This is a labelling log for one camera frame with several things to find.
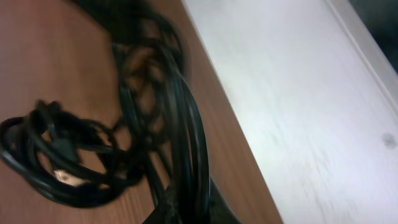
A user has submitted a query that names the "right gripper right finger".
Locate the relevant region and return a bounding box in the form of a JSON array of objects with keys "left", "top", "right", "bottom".
[{"left": 208, "top": 178, "right": 241, "bottom": 224}]

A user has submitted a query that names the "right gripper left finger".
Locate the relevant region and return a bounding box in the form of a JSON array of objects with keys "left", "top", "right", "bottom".
[{"left": 142, "top": 183, "right": 180, "bottom": 224}]

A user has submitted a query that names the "black usb cable bundle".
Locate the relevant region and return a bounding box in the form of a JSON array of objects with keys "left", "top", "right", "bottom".
[{"left": 0, "top": 0, "right": 212, "bottom": 224}]

